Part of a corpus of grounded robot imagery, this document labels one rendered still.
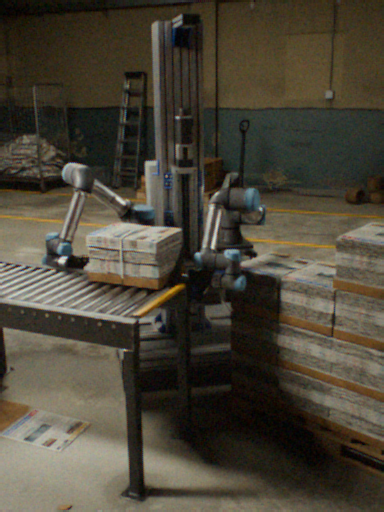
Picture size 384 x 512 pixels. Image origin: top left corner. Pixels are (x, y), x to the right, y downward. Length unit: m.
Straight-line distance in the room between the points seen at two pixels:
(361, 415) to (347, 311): 0.48
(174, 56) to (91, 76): 7.61
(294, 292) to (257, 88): 7.13
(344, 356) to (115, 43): 8.67
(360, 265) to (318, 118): 6.98
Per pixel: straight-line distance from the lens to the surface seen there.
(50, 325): 2.71
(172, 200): 3.59
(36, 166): 10.52
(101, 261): 2.95
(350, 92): 9.49
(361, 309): 2.76
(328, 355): 2.91
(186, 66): 3.58
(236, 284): 2.88
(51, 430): 3.37
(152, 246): 2.78
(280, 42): 9.75
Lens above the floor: 1.71
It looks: 16 degrees down
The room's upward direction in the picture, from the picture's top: 1 degrees counter-clockwise
